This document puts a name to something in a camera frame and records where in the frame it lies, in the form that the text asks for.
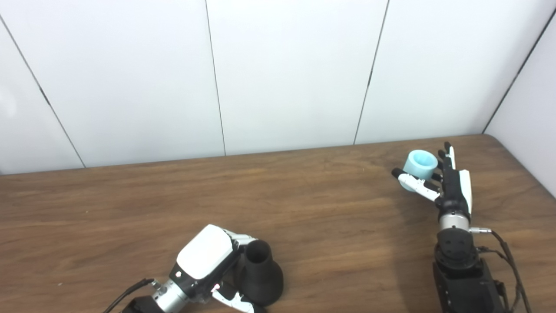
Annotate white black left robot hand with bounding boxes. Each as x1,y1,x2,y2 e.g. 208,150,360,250
169,224,266,313

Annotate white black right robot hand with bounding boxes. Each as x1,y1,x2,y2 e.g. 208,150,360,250
391,142,473,222

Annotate light-blue hose piece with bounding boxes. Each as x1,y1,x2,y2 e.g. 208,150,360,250
400,150,438,192

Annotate black flared nozzle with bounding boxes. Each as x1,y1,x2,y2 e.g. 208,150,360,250
238,240,284,306

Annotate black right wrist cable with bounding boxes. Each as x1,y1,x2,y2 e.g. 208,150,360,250
469,227,533,313

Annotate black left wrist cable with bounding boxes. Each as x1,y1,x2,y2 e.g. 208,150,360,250
103,278,161,313

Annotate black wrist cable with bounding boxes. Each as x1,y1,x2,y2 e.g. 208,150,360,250
469,227,533,313
103,278,161,313

